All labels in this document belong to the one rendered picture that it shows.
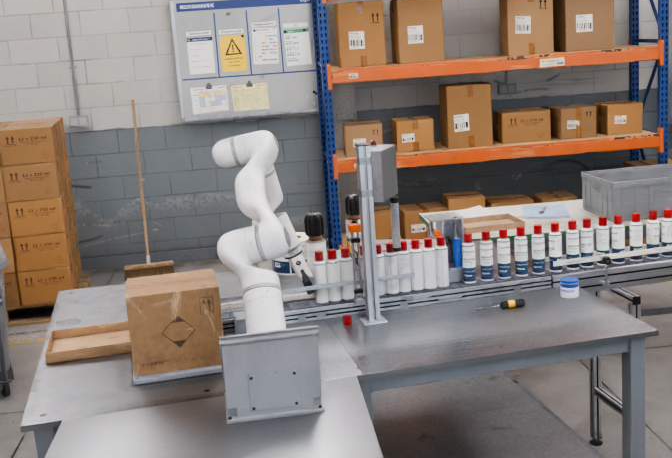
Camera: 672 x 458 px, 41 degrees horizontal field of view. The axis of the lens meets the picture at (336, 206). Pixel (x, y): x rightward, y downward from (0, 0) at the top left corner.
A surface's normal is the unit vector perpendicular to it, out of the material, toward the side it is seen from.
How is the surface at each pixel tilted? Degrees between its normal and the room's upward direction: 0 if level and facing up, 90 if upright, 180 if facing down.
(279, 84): 90
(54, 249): 90
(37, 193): 91
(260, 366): 90
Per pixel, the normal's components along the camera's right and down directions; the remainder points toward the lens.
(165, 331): 0.21, 0.18
